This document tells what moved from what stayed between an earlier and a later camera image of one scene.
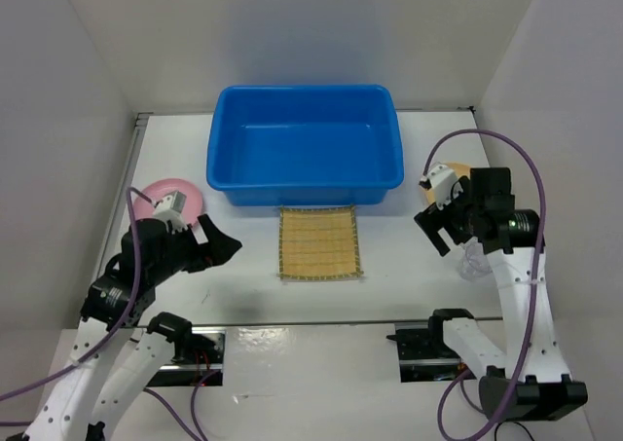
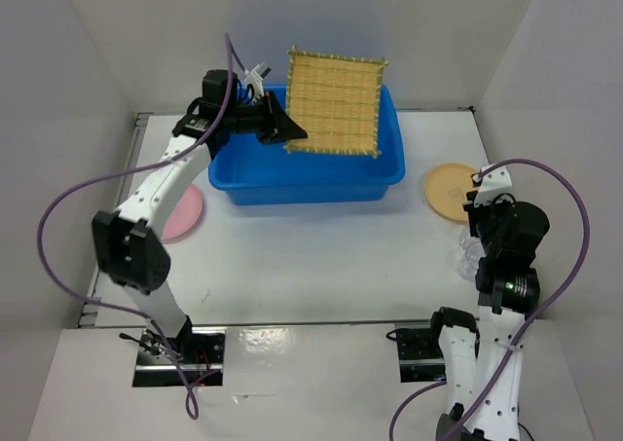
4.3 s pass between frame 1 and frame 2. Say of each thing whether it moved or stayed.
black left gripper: moved
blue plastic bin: stayed
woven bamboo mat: moved
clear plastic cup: stayed
